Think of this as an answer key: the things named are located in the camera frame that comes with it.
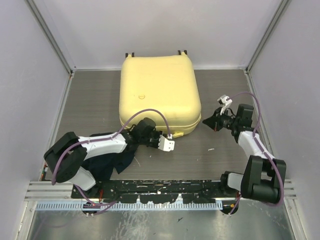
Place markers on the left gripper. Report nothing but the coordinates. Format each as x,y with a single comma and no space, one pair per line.
157,134

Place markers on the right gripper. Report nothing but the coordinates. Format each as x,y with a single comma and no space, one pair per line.
214,121

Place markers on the yellow hard-shell suitcase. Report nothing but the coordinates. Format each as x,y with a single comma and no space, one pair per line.
162,88

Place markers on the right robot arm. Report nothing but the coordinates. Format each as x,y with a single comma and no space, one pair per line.
264,175

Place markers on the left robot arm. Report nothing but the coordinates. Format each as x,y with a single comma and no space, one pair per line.
66,156

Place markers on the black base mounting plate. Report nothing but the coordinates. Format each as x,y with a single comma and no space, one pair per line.
161,191

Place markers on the dark navy garment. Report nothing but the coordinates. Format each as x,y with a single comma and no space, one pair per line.
105,152

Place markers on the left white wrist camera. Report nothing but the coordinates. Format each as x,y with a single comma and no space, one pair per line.
166,143

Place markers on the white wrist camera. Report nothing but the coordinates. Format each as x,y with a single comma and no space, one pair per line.
166,143
225,102

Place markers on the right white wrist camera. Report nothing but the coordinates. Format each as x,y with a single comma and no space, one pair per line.
225,102

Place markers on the white slotted cable duct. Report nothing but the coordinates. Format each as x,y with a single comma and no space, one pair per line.
138,206

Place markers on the aluminium frame rail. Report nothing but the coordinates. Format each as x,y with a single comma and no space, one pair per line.
44,190

